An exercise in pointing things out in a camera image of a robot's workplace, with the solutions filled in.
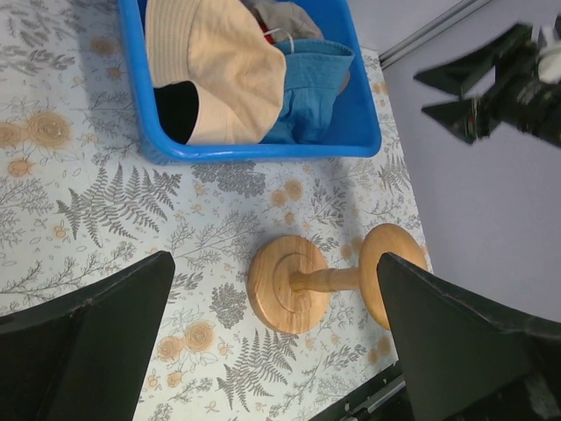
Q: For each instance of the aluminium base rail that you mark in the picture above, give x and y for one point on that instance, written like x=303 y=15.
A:
x=369 y=395

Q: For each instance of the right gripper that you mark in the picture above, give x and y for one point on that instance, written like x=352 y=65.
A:
x=518 y=96

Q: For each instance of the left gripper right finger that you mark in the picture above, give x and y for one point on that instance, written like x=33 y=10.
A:
x=464 y=356

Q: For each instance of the wooden hat stand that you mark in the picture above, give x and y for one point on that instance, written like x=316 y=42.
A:
x=289 y=283

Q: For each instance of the floral table mat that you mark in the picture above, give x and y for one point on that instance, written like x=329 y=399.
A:
x=79 y=202

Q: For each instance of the blue plastic bin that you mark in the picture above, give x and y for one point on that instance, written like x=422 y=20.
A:
x=163 y=126

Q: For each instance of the grey hat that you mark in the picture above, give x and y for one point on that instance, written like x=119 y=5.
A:
x=283 y=19

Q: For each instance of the beige bucket hat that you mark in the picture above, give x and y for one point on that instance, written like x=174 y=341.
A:
x=217 y=50

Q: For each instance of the blue bucket hat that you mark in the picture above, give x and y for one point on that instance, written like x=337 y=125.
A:
x=317 y=70

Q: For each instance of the right aluminium frame post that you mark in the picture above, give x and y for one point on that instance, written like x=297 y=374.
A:
x=434 y=28

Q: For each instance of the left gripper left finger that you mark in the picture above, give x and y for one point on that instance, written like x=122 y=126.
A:
x=84 y=355

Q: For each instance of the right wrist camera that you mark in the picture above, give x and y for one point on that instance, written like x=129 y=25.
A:
x=548 y=62

